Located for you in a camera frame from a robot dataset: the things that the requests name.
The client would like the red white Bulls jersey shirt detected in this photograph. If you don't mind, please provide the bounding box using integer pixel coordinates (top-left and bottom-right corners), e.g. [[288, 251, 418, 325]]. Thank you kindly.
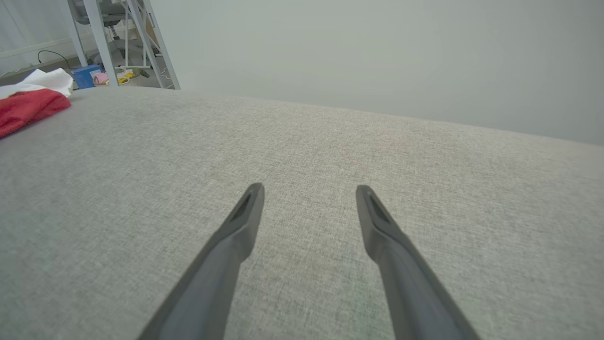
[[0, 68, 74, 138]]

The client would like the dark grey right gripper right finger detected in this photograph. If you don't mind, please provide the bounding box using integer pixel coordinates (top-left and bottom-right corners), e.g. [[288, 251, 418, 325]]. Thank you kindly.
[[356, 185, 480, 340]]

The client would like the blue box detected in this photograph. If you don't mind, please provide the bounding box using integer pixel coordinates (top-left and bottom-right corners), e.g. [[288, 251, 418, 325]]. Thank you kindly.
[[72, 65, 102, 89]]

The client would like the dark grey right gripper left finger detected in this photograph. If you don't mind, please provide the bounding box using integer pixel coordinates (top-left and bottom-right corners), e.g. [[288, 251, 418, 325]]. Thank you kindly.
[[137, 183, 265, 340]]

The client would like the thin black floor cable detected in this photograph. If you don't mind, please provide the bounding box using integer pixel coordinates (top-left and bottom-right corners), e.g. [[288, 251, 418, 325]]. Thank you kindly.
[[37, 49, 71, 71]]

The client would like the white metal stand frame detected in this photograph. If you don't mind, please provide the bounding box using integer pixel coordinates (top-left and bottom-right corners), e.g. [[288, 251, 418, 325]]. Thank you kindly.
[[61, 0, 181, 90]]

